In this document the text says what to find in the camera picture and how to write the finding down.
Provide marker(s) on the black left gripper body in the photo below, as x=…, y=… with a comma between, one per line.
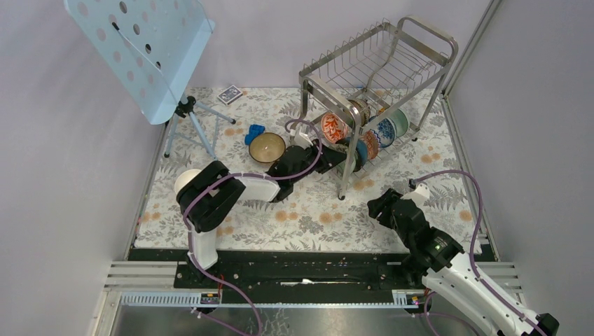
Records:
x=310, y=157

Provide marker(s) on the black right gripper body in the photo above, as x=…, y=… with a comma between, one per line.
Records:
x=408, y=240

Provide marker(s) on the brown ceramic bowl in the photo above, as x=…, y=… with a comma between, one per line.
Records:
x=267, y=148

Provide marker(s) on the orange white bowl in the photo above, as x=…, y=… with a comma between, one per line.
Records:
x=185, y=178

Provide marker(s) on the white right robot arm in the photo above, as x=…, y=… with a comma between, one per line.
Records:
x=440, y=263

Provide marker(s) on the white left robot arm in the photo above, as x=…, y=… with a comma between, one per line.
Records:
x=206, y=196

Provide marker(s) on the stainless steel dish rack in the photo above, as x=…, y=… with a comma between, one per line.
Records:
x=388, y=65

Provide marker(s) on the orange patterned bowl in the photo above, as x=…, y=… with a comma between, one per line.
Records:
x=333, y=128

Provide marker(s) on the blue plastic toy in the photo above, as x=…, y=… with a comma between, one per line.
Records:
x=253, y=131

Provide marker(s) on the blue white patterned bowl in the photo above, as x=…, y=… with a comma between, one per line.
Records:
x=384, y=132

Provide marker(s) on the floral patterned table mat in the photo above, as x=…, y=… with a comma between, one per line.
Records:
x=312, y=218

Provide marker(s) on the pale green bowl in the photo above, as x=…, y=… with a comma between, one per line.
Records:
x=400, y=122

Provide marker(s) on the blue playing card box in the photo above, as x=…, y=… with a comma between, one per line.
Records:
x=230, y=95

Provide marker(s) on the light blue perforated music stand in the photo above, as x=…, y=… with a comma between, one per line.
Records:
x=153, y=48

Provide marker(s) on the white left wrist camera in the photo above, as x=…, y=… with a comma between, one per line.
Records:
x=298, y=138

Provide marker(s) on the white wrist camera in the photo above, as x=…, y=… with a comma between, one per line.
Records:
x=419, y=195
x=298, y=138

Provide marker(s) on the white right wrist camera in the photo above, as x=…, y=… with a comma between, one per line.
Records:
x=419, y=195

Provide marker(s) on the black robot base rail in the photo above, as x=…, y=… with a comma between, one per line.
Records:
x=315, y=277

